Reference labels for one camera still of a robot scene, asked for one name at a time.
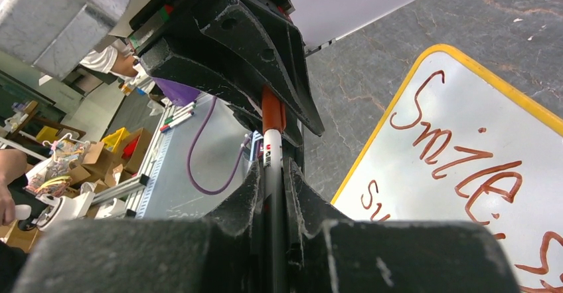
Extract yellow framed whiteboard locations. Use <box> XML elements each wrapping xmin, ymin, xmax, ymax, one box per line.
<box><xmin>332</xmin><ymin>44</ymin><xmax>562</xmax><ymax>292</ymax></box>

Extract red marker cap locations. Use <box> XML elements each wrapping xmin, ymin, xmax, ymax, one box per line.
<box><xmin>261</xmin><ymin>86</ymin><xmax>286</xmax><ymax>133</ymax></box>

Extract person hand in background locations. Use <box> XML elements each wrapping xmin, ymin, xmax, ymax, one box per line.
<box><xmin>1</xmin><ymin>149</ymin><xmax>27</xmax><ymax>225</ymax></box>

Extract purple cone object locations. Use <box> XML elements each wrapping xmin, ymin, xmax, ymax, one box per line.
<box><xmin>153</xmin><ymin>78</ymin><xmax>200</xmax><ymax>107</ymax></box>

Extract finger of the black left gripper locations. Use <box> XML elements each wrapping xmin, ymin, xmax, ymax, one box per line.
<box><xmin>140</xmin><ymin>36</ymin><xmax>303</xmax><ymax>147</ymax></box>
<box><xmin>193</xmin><ymin>0</ymin><xmax>325</xmax><ymax>136</ymax></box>

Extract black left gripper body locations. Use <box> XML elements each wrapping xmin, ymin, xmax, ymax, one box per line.
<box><xmin>128</xmin><ymin>0</ymin><xmax>293</xmax><ymax>55</ymax></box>

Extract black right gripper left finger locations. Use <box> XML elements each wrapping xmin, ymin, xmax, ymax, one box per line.
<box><xmin>13</xmin><ymin>163</ymin><xmax>264</xmax><ymax>292</ymax></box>

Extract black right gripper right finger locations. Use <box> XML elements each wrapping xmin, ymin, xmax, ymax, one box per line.
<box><xmin>283</xmin><ymin>159</ymin><xmax>519</xmax><ymax>292</ymax></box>

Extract spare markers on table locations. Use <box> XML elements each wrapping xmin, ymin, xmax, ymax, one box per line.
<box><xmin>159</xmin><ymin>102</ymin><xmax>197</xmax><ymax>132</ymax></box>

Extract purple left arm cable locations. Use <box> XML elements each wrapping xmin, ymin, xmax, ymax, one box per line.
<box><xmin>187</xmin><ymin>96</ymin><xmax>254</xmax><ymax>196</ymax></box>

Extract blue slotted cable duct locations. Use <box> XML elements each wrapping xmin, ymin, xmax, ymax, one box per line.
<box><xmin>135</xmin><ymin>129</ymin><xmax>179</xmax><ymax>219</ymax></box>

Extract person forearm in background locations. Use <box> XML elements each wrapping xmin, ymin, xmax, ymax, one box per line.
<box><xmin>80</xmin><ymin>45</ymin><xmax>138</xmax><ymax>78</ymax></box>

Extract cardboard boxes clutter pile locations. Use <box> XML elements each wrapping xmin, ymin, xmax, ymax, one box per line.
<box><xmin>24</xmin><ymin>126</ymin><xmax>155</xmax><ymax>195</ymax></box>

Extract white whiteboard marker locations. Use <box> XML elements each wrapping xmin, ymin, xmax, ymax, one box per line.
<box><xmin>264</xmin><ymin>129</ymin><xmax>287</xmax><ymax>292</ymax></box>

